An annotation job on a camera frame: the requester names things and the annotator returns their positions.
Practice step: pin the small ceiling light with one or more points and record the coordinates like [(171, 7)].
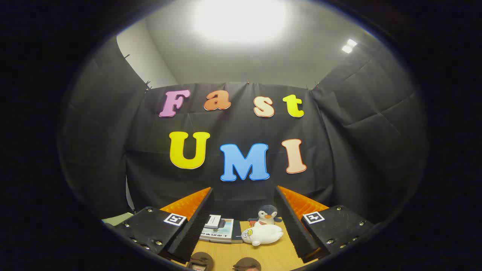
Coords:
[(349, 46)]

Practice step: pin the white round plush toy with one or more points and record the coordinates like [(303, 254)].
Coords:
[(265, 233)]

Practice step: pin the brown fuzzy shoe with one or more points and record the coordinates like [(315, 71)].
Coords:
[(201, 259), (247, 263)]

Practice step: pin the grey penguin plush toy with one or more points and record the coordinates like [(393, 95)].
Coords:
[(268, 213)]

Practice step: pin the light blue cover book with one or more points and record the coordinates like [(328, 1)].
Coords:
[(222, 235)]

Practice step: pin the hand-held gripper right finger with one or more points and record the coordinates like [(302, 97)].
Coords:
[(292, 226)]

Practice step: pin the green fabric storage box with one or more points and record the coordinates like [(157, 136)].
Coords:
[(117, 218)]

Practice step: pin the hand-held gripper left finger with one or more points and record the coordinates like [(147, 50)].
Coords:
[(196, 226)]

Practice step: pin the white book with blue picture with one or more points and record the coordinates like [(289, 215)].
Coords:
[(212, 221)]

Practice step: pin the dark cover book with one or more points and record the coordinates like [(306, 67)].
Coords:
[(237, 231)]

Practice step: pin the large ceiling light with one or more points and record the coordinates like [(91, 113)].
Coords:
[(241, 19)]

